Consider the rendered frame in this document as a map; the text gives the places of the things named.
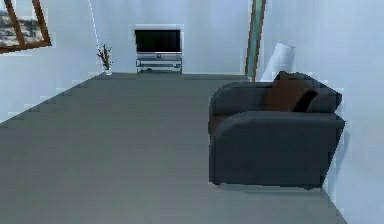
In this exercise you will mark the grey glass television stand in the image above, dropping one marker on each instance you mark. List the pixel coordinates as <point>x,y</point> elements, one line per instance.
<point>159,63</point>

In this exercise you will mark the dark grey armchair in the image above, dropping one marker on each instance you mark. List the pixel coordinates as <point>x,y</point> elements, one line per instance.
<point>273,150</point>

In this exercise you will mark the black television set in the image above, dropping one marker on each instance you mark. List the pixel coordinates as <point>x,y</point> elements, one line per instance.
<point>157,40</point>

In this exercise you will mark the brown cushion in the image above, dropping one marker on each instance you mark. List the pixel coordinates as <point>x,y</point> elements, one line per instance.
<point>283,95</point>

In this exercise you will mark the brown framed tall mirror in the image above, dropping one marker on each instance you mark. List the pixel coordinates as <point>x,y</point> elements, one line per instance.
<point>255,40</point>

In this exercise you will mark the dark twig plant in vase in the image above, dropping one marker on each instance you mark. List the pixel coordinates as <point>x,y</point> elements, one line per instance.
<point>105,60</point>

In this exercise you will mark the brown framed window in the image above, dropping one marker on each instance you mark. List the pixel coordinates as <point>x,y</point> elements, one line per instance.
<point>23,28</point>

